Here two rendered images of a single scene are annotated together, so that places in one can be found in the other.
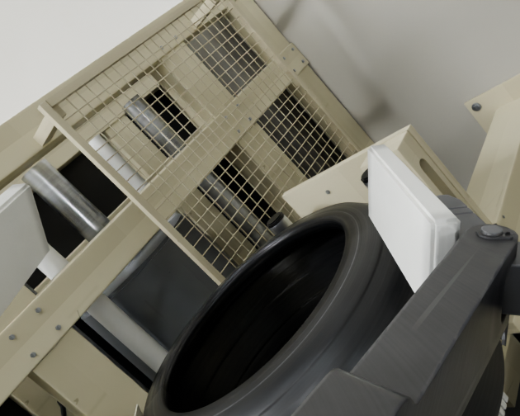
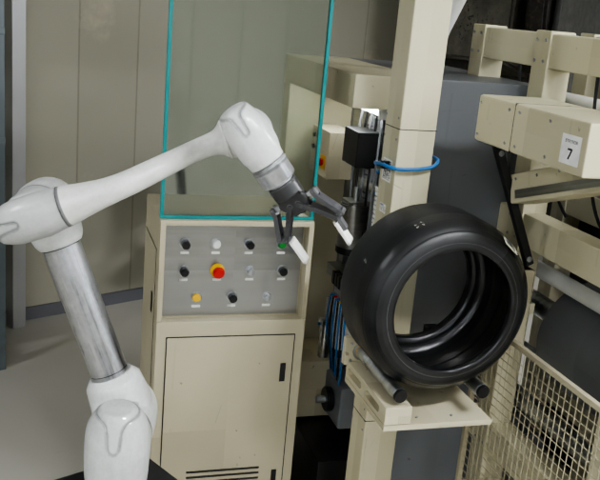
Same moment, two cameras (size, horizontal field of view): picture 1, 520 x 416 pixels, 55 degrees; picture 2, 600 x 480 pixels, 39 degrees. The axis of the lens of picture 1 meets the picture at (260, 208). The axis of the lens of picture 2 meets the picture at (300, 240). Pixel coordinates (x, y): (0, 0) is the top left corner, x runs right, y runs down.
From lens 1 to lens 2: 201 cm
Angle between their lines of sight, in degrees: 54
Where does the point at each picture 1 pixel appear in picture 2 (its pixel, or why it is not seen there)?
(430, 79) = not seen: outside the picture
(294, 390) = (395, 263)
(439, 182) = (373, 404)
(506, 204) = (361, 441)
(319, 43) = not seen: outside the picture
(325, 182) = (450, 418)
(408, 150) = (382, 410)
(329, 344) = (384, 282)
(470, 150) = not seen: outside the picture
